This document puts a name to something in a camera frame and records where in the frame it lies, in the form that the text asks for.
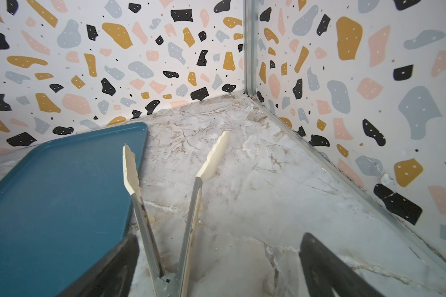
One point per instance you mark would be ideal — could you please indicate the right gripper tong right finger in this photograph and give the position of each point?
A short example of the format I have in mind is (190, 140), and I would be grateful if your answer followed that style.
(207, 170)

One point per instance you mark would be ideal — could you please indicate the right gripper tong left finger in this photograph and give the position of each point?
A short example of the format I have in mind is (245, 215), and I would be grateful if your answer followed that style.
(131, 182)

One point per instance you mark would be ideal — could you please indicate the teal plastic tray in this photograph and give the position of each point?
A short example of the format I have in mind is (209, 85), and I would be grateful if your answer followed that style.
(63, 207)

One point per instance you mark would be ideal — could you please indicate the right aluminium corner post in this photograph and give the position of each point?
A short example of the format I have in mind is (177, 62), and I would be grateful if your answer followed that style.
(250, 22)

